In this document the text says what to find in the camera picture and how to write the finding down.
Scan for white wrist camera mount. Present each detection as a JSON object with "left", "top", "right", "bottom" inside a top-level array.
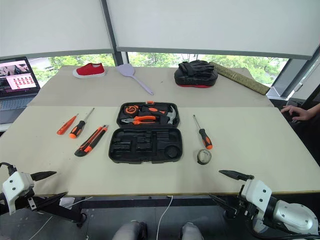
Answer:
[
  {"left": 240, "top": 179, "right": 273, "bottom": 221},
  {"left": 1, "top": 171, "right": 36, "bottom": 216}
]

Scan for olive rolled mat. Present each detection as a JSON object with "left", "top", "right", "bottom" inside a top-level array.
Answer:
[{"left": 208, "top": 61, "right": 271, "bottom": 96}]

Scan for lilac silicone spatula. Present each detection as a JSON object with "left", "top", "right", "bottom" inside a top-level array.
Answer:
[{"left": 117, "top": 63, "right": 155, "bottom": 96}]

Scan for bystander bare hand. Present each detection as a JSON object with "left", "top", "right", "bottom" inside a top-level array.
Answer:
[{"left": 280, "top": 104, "right": 311, "bottom": 123}]

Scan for grey rounded shape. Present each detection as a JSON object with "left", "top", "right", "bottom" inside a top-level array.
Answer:
[
  {"left": 180, "top": 221, "right": 204, "bottom": 240},
  {"left": 111, "top": 220, "right": 149, "bottom": 240}
]

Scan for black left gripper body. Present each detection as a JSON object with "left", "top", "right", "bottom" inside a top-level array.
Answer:
[{"left": 16, "top": 174, "right": 44, "bottom": 213}]

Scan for orange black tape measure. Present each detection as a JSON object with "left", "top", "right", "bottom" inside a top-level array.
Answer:
[{"left": 123, "top": 105, "right": 140, "bottom": 117}]

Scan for red canvas shoe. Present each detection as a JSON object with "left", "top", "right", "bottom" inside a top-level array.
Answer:
[{"left": 72, "top": 62, "right": 107, "bottom": 80}]

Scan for orange voltage tester pen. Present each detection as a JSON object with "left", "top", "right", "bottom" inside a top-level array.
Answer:
[{"left": 56, "top": 113, "right": 80, "bottom": 136}]

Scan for claw hammer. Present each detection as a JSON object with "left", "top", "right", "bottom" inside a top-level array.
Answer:
[{"left": 159, "top": 104, "right": 179, "bottom": 126}]

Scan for open laptop computer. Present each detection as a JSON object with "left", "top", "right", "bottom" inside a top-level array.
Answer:
[{"left": 0, "top": 56, "right": 41, "bottom": 125}]

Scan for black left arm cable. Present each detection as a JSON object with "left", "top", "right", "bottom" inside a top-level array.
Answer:
[{"left": 0, "top": 162, "right": 19, "bottom": 176}]

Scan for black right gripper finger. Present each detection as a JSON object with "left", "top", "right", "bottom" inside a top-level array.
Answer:
[
  {"left": 207, "top": 193, "right": 239, "bottom": 217},
  {"left": 218, "top": 169, "right": 255, "bottom": 183}
]

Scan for black gloves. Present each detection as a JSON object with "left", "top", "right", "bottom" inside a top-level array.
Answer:
[{"left": 178, "top": 59, "right": 215, "bottom": 76}]

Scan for grey window post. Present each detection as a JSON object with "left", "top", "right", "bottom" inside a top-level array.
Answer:
[{"left": 100, "top": 0, "right": 130, "bottom": 68}]

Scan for white crumpled paper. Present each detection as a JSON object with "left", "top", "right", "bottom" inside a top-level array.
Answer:
[{"left": 59, "top": 197, "right": 76, "bottom": 208}]

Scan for black tool case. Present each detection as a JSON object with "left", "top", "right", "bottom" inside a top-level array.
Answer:
[{"left": 108, "top": 100, "right": 184, "bottom": 165}]

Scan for orange black handled screwdriver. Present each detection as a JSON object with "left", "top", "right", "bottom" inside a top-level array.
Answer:
[
  {"left": 192, "top": 114, "right": 214, "bottom": 151},
  {"left": 69, "top": 107, "right": 96, "bottom": 140}
]

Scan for black red boxing pad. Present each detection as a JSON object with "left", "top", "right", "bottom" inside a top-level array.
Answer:
[{"left": 174, "top": 66, "right": 219, "bottom": 89}]

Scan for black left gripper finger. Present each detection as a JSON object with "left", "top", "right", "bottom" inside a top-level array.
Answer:
[
  {"left": 36, "top": 191, "right": 69, "bottom": 209},
  {"left": 30, "top": 170, "right": 58, "bottom": 183}
]

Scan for grey tape roll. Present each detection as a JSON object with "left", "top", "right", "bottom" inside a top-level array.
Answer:
[{"left": 196, "top": 148, "right": 214, "bottom": 166}]

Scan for orange handled pliers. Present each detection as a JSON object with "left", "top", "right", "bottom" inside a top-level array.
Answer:
[{"left": 121, "top": 115, "right": 158, "bottom": 126}]

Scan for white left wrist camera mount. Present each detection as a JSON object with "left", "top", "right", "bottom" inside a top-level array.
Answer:
[{"left": 1, "top": 171, "right": 36, "bottom": 216}]

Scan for white cable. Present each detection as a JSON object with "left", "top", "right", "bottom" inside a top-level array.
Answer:
[{"left": 155, "top": 195, "right": 174, "bottom": 240}]

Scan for black table frame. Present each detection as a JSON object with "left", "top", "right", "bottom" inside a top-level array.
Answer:
[{"left": 37, "top": 194, "right": 241, "bottom": 228}]

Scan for orange black utility knife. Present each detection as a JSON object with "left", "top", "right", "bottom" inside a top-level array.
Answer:
[{"left": 74, "top": 124, "right": 110, "bottom": 158}]

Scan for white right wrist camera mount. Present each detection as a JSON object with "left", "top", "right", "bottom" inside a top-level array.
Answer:
[{"left": 240, "top": 179, "right": 273, "bottom": 221}]

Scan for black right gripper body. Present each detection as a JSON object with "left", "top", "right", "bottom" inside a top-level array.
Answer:
[{"left": 234, "top": 180, "right": 260, "bottom": 223}]

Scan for white roller blind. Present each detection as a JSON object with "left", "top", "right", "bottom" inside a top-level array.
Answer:
[
  {"left": 104, "top": 0, "right": 320, "bottom": 61},
  {"left": 0, "top": 0, "right": 116, "bottom": 60}
]

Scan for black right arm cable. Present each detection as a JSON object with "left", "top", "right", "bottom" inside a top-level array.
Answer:
[{"left": 245, "top": 219, "right": 320, "bottom": 240}]

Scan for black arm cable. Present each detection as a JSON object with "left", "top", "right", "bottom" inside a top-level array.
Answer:
[
  {"left": 245, "top": 219, "right": 320, "bottom": 240},
  {"left": 0, "top": 162, "right": 19, "bottom": 176}
]

